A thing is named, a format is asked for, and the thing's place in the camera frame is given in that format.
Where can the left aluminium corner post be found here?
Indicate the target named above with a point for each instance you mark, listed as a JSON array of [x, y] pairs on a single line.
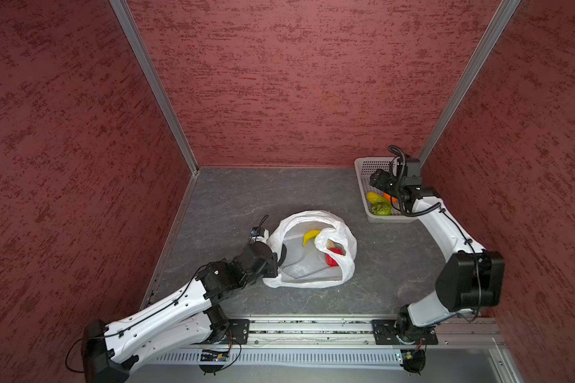
[[133, 35]]

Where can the aluminium corner post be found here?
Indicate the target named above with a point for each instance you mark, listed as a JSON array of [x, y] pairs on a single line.
[[489, 39], [133, 35]]

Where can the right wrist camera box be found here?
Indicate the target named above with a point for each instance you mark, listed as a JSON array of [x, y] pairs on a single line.
[[408, 169]]

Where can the perforated metal cable tray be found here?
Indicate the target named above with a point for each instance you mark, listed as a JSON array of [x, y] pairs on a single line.
[[384, 359]]

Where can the white perforated plastic basket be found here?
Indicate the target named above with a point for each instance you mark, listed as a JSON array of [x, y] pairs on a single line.
[[365, 167]]

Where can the red apple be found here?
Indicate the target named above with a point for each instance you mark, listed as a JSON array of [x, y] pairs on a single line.
[[331, 262]]

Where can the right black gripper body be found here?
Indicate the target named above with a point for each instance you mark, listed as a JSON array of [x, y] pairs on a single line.
[[386, 183]]

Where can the black mounting plate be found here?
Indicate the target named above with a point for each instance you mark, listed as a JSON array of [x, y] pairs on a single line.
[[234, 331], [388, 332]]

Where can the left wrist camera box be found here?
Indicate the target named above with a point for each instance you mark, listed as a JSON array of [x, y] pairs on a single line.
[[259, 233]]

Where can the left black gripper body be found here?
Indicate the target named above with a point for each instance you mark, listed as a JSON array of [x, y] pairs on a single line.
[[268, 270]]

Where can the right aluminium corner post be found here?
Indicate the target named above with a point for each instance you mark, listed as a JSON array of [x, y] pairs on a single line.
[[489, 39]]

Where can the orange fruit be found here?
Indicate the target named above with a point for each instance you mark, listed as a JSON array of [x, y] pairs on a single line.
[[390, 198]]

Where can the white plastic bag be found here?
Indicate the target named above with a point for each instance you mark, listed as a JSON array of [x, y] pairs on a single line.
[[305, 267]]

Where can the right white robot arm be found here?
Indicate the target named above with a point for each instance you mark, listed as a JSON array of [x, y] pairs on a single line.
[[472, 277]]

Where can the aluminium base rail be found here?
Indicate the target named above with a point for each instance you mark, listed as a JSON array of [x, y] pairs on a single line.
[[269, 332]]

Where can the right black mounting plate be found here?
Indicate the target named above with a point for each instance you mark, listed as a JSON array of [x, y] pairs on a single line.
[[388, 332]]

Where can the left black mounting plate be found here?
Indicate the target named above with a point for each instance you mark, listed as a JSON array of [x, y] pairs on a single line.
[[234, 331]]

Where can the yellow banana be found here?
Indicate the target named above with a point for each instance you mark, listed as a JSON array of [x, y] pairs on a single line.
[[310, 235]]

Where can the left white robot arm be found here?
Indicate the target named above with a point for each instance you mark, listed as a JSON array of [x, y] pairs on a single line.
[[111, 352]]

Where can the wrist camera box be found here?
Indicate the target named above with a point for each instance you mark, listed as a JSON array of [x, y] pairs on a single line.
[[408, 169], [259, 233]]

